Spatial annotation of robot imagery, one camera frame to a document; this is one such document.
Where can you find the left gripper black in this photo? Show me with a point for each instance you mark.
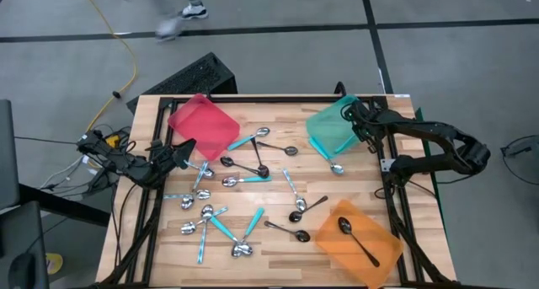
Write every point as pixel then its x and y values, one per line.
pixel 169 159

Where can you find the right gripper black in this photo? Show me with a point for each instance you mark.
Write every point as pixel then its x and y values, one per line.
pixel 365 117

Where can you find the black metal spoon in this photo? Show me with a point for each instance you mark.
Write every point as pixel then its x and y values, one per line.
pixel 295 216
pixel 263 171
pixel 345 225
pixel 302 236
pixel 226 161
pixel 291 150

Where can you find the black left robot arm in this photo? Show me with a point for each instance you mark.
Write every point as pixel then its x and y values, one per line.
pixel 126 164

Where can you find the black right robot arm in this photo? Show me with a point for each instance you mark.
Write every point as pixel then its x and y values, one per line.
pixel 442 131

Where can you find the pink plastic bin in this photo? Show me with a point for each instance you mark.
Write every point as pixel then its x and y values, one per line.
pixel 202 124

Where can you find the teal plastic bin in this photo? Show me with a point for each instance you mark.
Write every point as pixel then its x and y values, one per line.
pixel 326 129

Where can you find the black clamp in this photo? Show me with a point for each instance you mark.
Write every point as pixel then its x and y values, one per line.
pixel 340 84

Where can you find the orange plastic bin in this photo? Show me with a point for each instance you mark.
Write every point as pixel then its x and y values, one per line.
pixel 337 247

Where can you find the person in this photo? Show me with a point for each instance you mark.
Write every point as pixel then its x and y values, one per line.
pixel 193 11

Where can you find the yellow round floor sticker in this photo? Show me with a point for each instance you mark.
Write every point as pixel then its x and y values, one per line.
pixel 54 263

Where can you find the dark monitor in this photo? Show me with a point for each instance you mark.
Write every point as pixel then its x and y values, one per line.
pixel 8 154

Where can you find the dark grey desk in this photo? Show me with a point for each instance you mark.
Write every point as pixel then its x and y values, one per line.
pixel 21 238

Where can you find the black computer mouse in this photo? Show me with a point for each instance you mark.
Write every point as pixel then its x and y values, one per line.
pixel 21 272

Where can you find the silver mounting bracket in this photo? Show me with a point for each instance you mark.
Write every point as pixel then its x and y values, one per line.
pixel 386 164

